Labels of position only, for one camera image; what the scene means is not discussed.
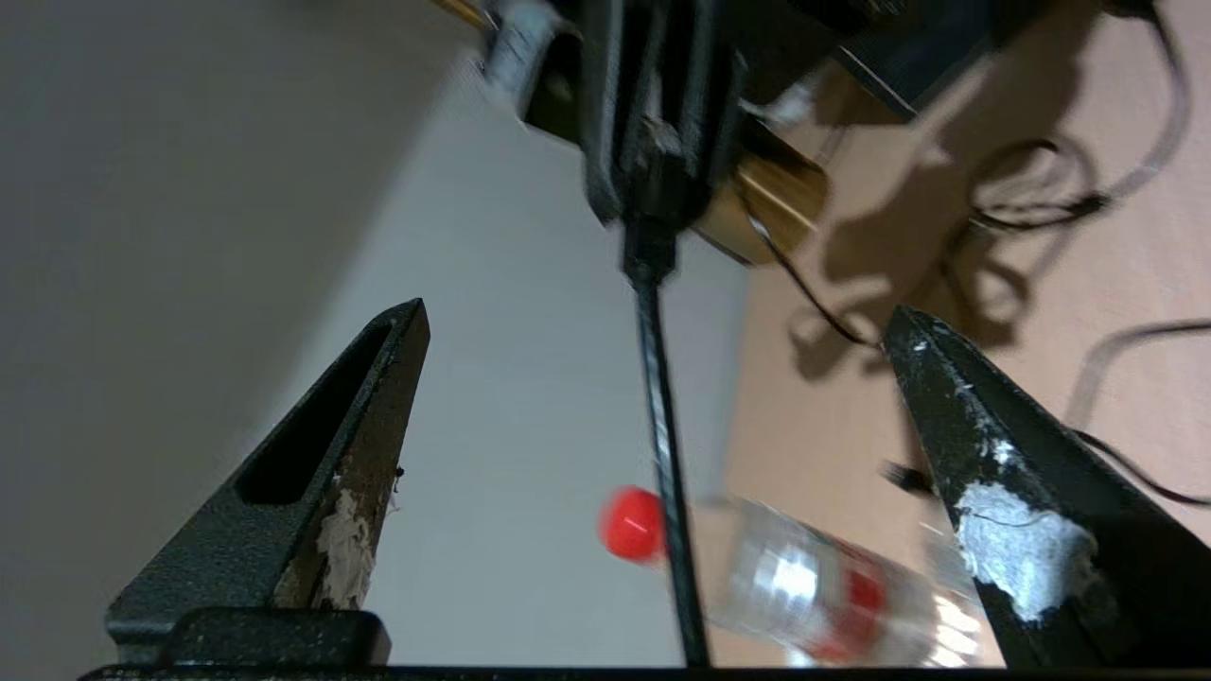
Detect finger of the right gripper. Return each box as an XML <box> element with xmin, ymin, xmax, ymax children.
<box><xmin>655</xmin><ymin>0</ymin><xmax>748</xmax><ymax>223</ymax></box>
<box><xmin>577</xmin><ymin>0</ymin><xmax>658</xmax><ymax>228</ymax></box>

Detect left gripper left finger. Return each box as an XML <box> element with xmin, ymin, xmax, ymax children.
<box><xmin>104</xmin><ymin>298</ymin><xmax>431</xmax><ymax>668</ymax></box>

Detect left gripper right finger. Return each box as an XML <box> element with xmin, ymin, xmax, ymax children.
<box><xmin>880</xmin><ymin>305</ymin><xmax>1211</xmax><ymax>668</ymax></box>

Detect black ethernet cable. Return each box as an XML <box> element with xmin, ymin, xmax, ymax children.
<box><xmin>620</xmin><ymin>142</ymin><xmax>711</xmax><ymax>668</ymax></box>

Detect brass desk lamp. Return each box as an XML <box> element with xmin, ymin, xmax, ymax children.
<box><xmin>430</xmin><ymin>0</ymin><xmax>834</xmax><ymax>266</ymax></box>

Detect large black box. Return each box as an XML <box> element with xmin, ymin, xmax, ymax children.
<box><xmin>833</xmin><ymin>0</ymin><xmax>1051</xmax><ymax>119</ymax></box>

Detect red-capped water bottle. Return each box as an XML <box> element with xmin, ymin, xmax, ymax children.
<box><xmin>599</xmin><ymin>485</ymin><xmax>1009</xmax><ymax>668</ymax></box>

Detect black USB cable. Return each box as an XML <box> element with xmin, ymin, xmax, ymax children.
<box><xmin>880</xmin><ymin>137</ymin><xmax>1211</xmax><ymax>507</ymax></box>

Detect black lamp power cord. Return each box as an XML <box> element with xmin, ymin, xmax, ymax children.
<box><xmin>743</xmin><ymin>0</ymin><xmax>1193</xmax><ymax>351</ymax></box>

